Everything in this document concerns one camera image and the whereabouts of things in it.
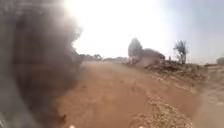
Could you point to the distant row of trees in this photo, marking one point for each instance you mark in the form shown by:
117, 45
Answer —
100, 58

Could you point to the red-brown dirt road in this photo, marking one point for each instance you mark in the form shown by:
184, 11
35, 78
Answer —
110, 90

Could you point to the dark conical tree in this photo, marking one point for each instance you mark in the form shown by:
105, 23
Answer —
135, 48

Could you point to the low rounded building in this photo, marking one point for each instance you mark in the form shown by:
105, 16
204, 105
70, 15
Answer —
151, 56

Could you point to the dry rubble verge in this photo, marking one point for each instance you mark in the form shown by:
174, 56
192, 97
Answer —
180, 71

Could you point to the thin sparse tree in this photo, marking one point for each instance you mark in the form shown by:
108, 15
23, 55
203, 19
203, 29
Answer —
181, 51

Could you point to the robot's own part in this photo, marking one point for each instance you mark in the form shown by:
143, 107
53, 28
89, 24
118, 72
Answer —
71, 126

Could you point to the large dark tree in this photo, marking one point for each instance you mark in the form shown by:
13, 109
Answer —
40, 46

